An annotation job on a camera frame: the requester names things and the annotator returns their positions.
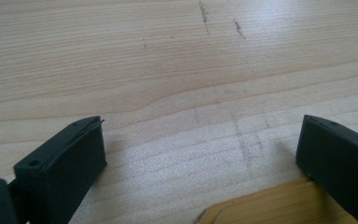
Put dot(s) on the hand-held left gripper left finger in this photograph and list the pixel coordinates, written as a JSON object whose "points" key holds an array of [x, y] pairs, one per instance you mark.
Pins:
{"points": [[62, 174]]}

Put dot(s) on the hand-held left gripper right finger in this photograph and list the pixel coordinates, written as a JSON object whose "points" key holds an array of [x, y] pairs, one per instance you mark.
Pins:
{"points": [[341, 161]]}

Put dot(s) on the wooden coaster with cutouts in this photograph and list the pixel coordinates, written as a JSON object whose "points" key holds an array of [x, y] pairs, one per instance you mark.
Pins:
{"points": [[276, 211], [261, 195]]}

